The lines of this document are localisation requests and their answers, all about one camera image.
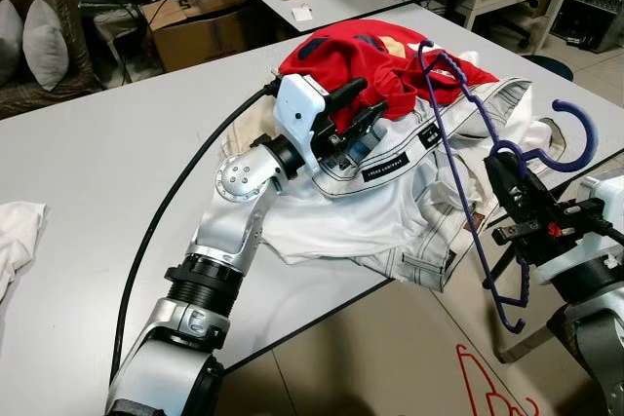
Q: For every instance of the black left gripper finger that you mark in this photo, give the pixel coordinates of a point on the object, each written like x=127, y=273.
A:
x=369, y=120
x=349, y=94

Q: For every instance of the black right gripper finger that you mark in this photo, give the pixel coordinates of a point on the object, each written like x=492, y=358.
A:
x=520, y=177
x=500, y=182

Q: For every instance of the red shirt with print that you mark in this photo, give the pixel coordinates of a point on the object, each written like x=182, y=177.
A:
x=331, y=56

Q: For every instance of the white shorts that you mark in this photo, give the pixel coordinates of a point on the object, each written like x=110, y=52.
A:
x=341, y=211

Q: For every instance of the purple plastic hanger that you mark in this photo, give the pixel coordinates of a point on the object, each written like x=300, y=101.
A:
x=591, y=138

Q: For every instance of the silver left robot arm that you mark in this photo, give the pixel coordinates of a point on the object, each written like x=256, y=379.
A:
x=229, y=231

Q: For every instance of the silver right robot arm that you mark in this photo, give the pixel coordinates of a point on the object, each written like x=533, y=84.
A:
x=595, y=338

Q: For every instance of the small white card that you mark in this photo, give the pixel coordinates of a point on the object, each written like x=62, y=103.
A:
x=302, y=15

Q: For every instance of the blue round stool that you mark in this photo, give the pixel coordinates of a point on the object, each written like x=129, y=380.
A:
x=554, y=67

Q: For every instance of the black audio mixer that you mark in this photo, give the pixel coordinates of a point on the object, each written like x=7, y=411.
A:
x=590, y=7

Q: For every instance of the white table black legs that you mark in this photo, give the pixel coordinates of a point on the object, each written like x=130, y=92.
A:
x=97, y=163

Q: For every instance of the dark wicker chair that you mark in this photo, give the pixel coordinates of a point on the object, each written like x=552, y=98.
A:
x=83, y=46

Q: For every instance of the grey pillow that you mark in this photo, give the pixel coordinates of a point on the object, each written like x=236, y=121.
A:
x=44, y=46
x=8, y=41

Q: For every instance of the white cloth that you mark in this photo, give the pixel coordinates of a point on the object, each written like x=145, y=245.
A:
x=18, y=241

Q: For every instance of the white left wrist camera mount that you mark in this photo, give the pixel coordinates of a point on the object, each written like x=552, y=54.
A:
x=297, y=104

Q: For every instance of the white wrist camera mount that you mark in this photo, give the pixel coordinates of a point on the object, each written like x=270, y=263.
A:
x=297, y=104
x=604, y=197

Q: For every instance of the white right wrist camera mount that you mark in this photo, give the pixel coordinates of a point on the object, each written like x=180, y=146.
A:
x=604, y=197

